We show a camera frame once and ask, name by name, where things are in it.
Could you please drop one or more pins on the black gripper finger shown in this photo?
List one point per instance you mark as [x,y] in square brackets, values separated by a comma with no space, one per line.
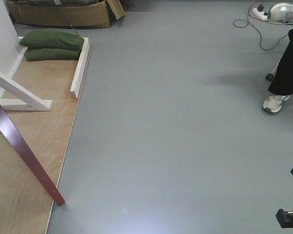
[285,218]

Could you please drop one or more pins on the brown wooden door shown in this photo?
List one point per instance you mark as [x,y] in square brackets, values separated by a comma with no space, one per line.
[13,136]

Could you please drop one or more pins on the white sneaker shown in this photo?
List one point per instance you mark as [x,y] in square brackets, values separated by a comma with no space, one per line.
[273,103]

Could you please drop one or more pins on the chair caster wheel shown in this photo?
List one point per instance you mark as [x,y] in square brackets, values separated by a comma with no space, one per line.
[270,76]

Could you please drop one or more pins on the black trouser leg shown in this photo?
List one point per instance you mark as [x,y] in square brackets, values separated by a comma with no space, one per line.
[282,83]

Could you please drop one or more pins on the raised silver sneaker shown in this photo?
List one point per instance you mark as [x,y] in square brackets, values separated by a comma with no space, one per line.
[281,13]

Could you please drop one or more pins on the white power strip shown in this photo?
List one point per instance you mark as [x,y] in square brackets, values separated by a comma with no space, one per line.
[260,15]

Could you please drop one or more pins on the open cardboard box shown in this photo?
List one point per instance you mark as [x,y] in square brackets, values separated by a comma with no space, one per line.
[65,13]

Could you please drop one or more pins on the lower green sandbag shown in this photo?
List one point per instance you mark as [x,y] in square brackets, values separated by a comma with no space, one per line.
[52,54]

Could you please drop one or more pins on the green sandbag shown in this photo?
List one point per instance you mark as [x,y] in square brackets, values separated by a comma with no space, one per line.
[52,54]
[52,39]

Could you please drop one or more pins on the upper green sandbag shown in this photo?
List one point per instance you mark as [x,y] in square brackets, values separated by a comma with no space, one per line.
[52,39]

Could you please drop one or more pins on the white wooden edge rail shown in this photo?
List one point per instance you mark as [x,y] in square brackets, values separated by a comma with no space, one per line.
[78,79]

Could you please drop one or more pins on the white wooden frame brace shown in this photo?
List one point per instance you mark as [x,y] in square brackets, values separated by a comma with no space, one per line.
[25,101]

